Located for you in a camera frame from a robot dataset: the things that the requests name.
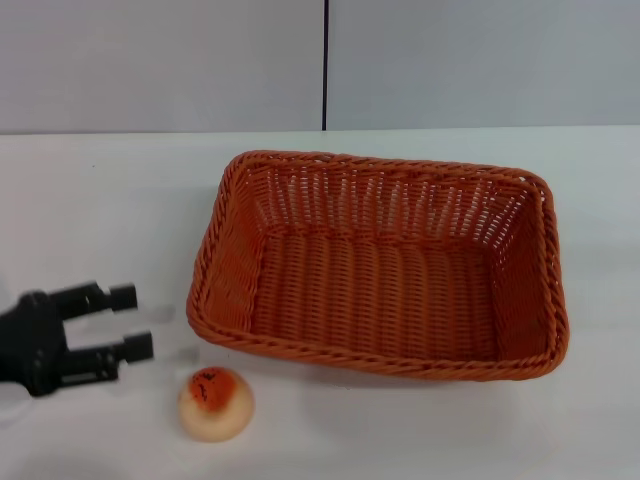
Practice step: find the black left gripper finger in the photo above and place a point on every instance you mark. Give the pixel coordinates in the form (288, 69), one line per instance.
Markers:
(110, 355)
(100, 297)

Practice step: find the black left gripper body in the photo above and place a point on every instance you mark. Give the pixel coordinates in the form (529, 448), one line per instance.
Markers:
(35, 340)

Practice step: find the orange woven wicker basket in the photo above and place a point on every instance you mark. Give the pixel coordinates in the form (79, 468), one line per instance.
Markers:
(380, 300)

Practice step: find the round bread bun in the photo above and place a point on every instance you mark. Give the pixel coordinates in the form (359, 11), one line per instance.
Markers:
(215, 410)

